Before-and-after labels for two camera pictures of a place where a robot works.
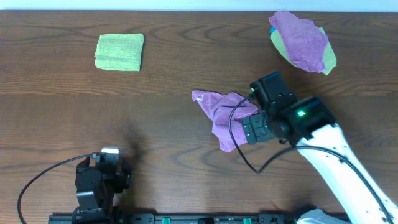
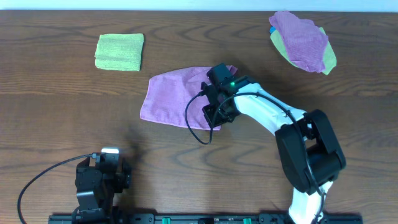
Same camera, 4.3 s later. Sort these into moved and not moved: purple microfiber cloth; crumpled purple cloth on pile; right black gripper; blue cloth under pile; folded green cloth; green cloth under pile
Moved: right black gripper; purple microfiber cloth
Not moved: folded green cloth; blue cloth under pile; crumpled purple cloth on pile; green cloth under pile
